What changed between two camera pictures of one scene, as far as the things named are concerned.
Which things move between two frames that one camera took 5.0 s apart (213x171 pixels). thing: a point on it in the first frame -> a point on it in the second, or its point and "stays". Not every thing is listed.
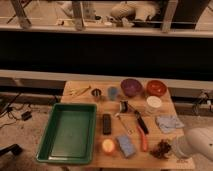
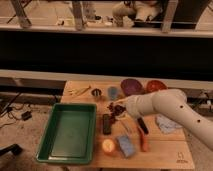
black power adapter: x=26 y=115 stays
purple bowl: x=131 y=87 stays
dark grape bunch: x=161 y=150 -> x=115 y=110
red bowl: x=157 y=88 stays
